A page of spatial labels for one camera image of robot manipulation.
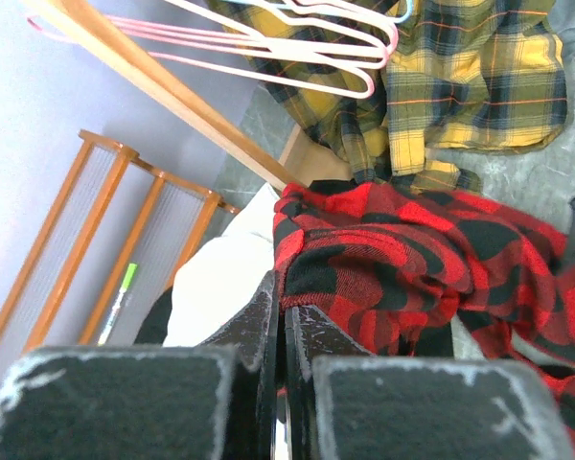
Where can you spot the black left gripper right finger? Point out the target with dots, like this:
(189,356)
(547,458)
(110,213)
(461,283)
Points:
(343,403)

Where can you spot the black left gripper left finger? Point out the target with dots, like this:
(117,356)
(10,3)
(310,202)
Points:
(216,400)

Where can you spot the red black plaid shirt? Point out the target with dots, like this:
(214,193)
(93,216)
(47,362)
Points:
(390,268)

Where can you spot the white shirt in basket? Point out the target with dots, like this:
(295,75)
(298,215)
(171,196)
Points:
(220,282)

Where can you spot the yellow plaid shirt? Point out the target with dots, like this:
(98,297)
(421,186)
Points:
(468,75)

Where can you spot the green white marker pen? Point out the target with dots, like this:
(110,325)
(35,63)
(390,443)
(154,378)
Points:
(117,304)

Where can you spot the wooden shoe rack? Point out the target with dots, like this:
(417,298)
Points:
(112,209)

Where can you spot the pink wire hangers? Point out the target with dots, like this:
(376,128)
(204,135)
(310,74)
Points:
(377,33)

